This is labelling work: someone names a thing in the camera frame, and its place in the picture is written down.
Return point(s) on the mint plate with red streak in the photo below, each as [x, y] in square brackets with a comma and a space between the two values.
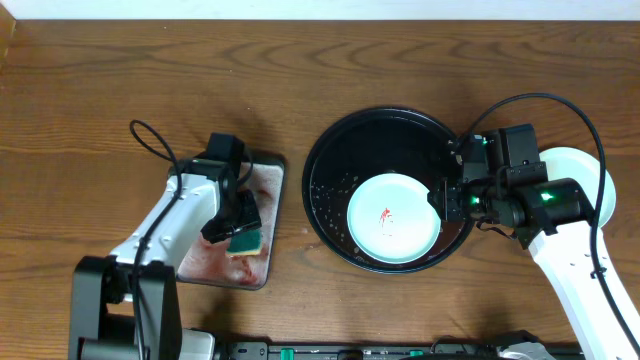
[566, 162]

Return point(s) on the round black serving tray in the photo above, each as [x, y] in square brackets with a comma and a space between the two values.
[365, 144]

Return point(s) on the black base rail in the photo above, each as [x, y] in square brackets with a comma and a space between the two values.
[513, 345]

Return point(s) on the black rectangular soapy tray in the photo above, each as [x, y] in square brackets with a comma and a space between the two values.
[211, 264]

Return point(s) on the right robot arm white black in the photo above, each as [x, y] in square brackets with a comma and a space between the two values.
[555, 203]

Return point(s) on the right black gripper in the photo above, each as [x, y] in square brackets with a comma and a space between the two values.
[450, 206]

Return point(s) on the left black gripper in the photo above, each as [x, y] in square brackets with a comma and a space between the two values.
[232, 228]

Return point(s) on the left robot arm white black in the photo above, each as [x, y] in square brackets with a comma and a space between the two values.
[125, 305]

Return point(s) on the green scrubbing sponge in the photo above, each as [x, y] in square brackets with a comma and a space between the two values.
[245, 244]

